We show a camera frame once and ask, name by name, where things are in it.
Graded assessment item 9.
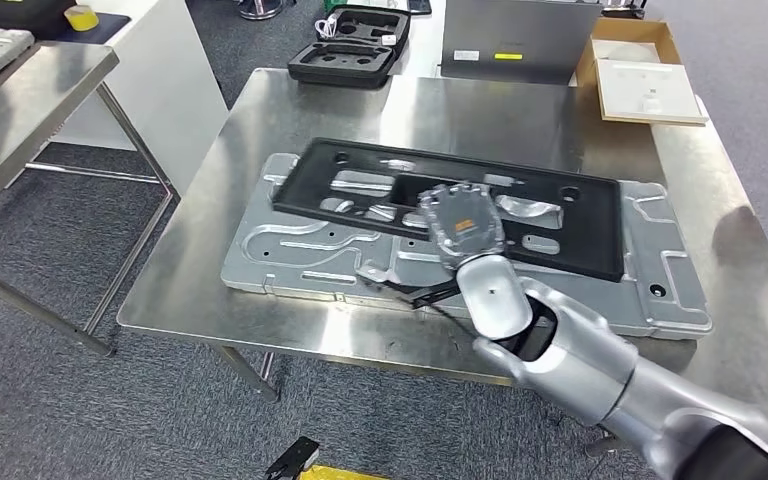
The black plastic plate frame part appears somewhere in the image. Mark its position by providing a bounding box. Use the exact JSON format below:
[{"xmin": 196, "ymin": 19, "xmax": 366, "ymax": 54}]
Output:
[{"xmin": 271, "ymin": 137, "xmax": 626, "ymax": 284}]

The stainless steel workbench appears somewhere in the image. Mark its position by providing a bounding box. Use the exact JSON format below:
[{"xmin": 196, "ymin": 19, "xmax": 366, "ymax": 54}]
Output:
[{"xmin": 116, "ymin": 68, "xmax": 768, "ymax": 460}]

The open cardboard box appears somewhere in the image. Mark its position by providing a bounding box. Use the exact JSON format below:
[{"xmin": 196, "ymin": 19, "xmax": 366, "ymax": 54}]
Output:
[{"xmin": 576, "ymin": 17, "xmax": 683, "ymax": 101}]

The grey laptop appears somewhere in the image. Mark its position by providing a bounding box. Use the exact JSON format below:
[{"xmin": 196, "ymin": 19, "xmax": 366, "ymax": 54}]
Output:
[{"xmin": 441, "ymin": 0, "xmax": 603, "ymax": 85}]

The white desk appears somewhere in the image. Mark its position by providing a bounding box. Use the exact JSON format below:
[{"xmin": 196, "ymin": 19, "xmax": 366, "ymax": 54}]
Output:
[{"xmin": 330, "ymin": 0, "xmax": 703, "ymax": 127}]

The black foam tool case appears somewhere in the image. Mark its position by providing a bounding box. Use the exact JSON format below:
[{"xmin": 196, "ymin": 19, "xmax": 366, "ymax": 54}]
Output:
[{"xmin": 287, "ymin": 5, "xmax": 412, "ymax": 89}]

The white cabinet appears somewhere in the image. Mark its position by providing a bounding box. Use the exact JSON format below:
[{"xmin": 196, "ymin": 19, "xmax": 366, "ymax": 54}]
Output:
[{"xmin": 52, "ymin": 0, "xmax": 230, "ymax": 197}]

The dark blue mat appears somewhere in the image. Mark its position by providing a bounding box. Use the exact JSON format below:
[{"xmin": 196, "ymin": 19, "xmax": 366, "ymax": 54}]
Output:
[{"xmin": 52, "ymin": 11, "xmax": 132, "ymax": 46}]

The yellow tape roll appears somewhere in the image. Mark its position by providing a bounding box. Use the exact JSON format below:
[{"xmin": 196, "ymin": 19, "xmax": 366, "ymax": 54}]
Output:
[{"xmin": 63, "ymin": 5, "xmax": 100, "ymax": 32}]

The stainless steel side table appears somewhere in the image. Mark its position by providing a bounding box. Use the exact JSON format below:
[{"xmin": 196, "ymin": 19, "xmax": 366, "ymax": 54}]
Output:
[{"xmin": 0, "ymin": 40, "xmax": 180, "ymax": 359}]

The black bag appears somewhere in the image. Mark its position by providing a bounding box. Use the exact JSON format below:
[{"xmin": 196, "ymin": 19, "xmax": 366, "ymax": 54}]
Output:
[{"xmin": 0, "ymin": 0, "xmax": 77, "ymax": 41}]

